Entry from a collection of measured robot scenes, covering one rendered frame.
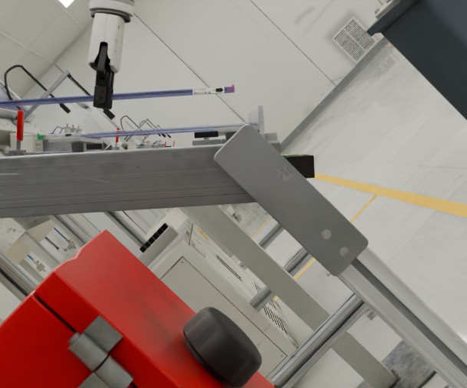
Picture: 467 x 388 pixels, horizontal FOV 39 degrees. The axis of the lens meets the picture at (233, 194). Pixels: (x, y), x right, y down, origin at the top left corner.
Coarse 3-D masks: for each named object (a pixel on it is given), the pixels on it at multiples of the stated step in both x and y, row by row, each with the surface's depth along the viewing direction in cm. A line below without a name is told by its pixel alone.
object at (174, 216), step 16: (80, 112) 555; (96, 112) 569; (80, 128) 559; (96, 128) 556; (112, 128) 571; (112, 144) 558; (128, 144) 606; (176, 208) 568; (224, 208) 566; (160, 224) 568; (176, 224) 568
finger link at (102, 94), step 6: (102, 78) 122; (102, 84) 123; (96, 90) 124; (102, 90) 123; (108, 90) 124; (96, 96) 124; (102, 96) 123; (108, 96) 124; (96, 102) 124; (102, 102) 123; (108, 102) 124; (102, 108) 124; (108, 108) 124
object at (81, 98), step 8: (224, 88) 125; (232, 88) 125; (72, 96) 124; (80, 96) 124; (88, 96) 124; (112, 96) 124; (120, 96) 125; (128, 96) 125; (136, 96) 125; (144, 96) 125; (152, 96) 125; (160, 96) 125; (168, 96) 126; (0, 104) 124; (8, 104) 124; (16, 104) 124; (24, 104) 124; (32, 104) 124; (40, 104) 124
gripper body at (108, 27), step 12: (96, 12) 121; (108, 12) 120; (96, 24) 120; (108, 24) 120; (120, 24) 122; (96, 36) 119; (108, 36) 120; (120, 36) 123; (96, 48) 119; (108, 48) 120; (120, 48) 124; (96, 60) 125; (108, 60) 121; (120, 60) 127
